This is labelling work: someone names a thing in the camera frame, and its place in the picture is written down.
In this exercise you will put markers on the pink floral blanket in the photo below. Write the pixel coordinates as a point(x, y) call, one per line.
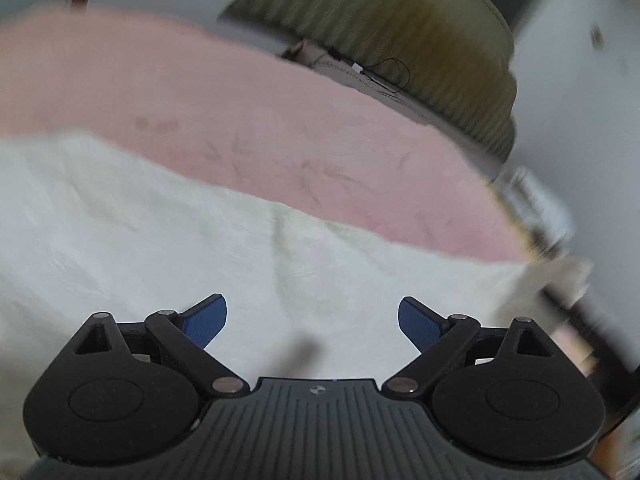
point(200, 110)

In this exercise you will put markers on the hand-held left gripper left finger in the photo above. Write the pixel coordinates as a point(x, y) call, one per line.
point(207, 319)

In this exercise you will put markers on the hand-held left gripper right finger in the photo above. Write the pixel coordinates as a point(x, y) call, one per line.
point(417, 324)

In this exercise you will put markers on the beige patterned pillow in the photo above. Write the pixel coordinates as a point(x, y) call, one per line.
point(330, 63)

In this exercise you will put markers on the white pants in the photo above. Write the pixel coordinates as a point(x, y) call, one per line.
point(150, 240)

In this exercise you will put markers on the olive padded headboard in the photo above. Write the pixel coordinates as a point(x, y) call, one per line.
point(400, 25)

